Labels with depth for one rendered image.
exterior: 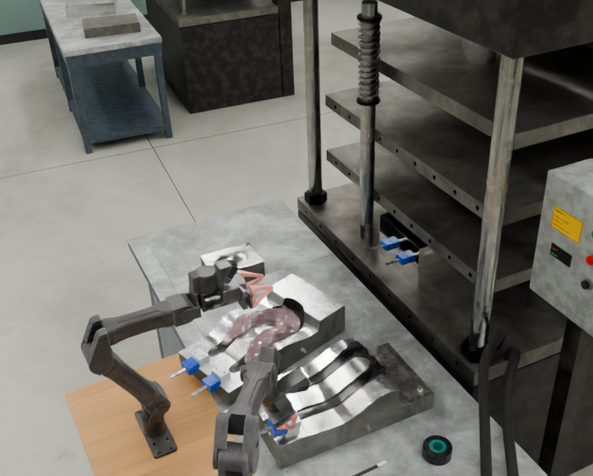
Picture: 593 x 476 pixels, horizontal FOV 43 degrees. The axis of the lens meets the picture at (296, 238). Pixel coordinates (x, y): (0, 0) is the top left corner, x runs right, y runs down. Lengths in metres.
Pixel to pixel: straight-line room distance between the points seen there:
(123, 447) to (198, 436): 0.22
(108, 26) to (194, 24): 0.72
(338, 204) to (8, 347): 1.85
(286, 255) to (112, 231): 2.06
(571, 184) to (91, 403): 1.54
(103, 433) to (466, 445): 1.05
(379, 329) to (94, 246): 2.52
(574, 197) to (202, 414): 1.23
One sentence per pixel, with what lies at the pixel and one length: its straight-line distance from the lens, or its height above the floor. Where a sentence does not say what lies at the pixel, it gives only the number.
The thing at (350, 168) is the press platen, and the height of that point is 1.04.
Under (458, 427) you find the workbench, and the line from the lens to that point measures 2.27.
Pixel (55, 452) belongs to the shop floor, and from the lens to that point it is 3.45.
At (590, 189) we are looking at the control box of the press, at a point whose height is 1.47.
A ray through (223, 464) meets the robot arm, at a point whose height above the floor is 1.17.
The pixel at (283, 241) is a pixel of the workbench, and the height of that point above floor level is 0.80.
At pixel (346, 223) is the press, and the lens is 3.16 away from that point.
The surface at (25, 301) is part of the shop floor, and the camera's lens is 4.36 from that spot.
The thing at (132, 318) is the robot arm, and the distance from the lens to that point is 2.00.
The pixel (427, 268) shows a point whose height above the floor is 0.86.
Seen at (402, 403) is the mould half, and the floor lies 0.86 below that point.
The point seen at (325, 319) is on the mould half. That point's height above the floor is 0.90.
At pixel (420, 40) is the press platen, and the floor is 1.54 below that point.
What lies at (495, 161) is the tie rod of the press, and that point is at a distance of 2.11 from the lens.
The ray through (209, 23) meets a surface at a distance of 6.17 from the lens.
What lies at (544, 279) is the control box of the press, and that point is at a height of 1.14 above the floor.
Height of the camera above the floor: 2.43
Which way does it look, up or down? 32 degrees down
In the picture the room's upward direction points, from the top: 3 degrees counter-clockwise
